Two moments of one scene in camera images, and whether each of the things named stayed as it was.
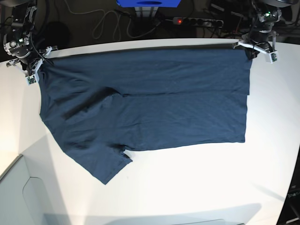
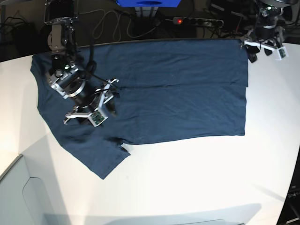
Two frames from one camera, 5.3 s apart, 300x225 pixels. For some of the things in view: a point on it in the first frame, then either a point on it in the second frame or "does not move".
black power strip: (198, 21) does not move
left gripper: (22, 48) to (72, 84)
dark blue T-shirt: (103, 103) does not move
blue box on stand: (148, 3) does not move
